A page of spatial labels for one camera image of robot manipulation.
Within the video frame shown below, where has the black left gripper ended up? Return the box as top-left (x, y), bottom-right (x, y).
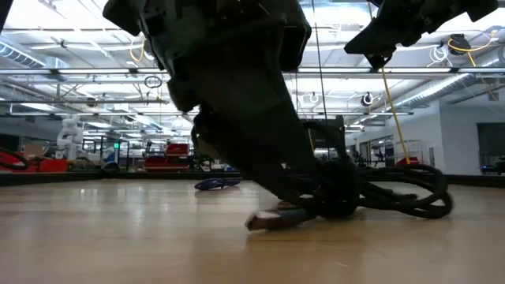
top-left (102, 0), bottom-right (312, 206)

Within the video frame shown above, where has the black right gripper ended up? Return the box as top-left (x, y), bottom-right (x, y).
top-left (343, 0), bottom-right (500, 71)

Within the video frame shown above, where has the black USB-C cable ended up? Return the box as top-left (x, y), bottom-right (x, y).
top-left (245, 159), bottom-right (455, 232)

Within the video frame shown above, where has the black equipment cart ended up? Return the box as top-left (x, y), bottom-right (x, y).
top-left (302, 115), bottom-right (348, 162)

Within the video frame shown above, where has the red tool chest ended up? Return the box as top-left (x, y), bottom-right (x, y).
top-left (143, 143), bottom-right (191, 172)

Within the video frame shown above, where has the red storage box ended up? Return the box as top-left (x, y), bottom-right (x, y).
top-left (0, 151), bottom-right (69, 174)

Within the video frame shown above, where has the blue braided USB-C cable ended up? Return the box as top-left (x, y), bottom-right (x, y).
top-left (194, 177), bottom-right (242, 192)

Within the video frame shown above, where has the yellow hanging cable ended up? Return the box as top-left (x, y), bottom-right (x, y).
top-left (366, 0), bottom-right (412, 166)

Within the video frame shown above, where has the yellow ceiling cord reel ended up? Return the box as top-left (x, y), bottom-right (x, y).
top-left (447, 32), bottom-right (496, 57)

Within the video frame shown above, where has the black cable loop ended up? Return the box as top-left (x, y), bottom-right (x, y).
top-left (0, 147), bottom-right (30, 171)

